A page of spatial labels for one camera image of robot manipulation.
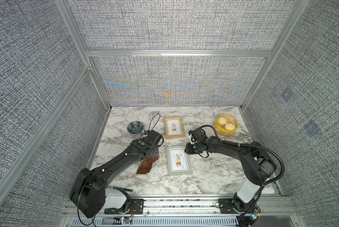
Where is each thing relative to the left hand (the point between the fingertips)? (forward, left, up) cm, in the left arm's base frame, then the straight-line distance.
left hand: (155, 150), depth 84 cm
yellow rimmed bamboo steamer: (+17, -45, -5) cm, 49 cm away
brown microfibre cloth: (-9, +5, -1) cm, 10 cm away
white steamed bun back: (+23, -48, -4) cm, 53 cm away
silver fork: (-18, +19, -10) cm, 28 cm away
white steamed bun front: (+19, -52, -5) cm, 56 cm away
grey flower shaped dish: (+23, +16, -8) cm, 29 cm away
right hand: (+5, -19, -7) cm, 21 cm away
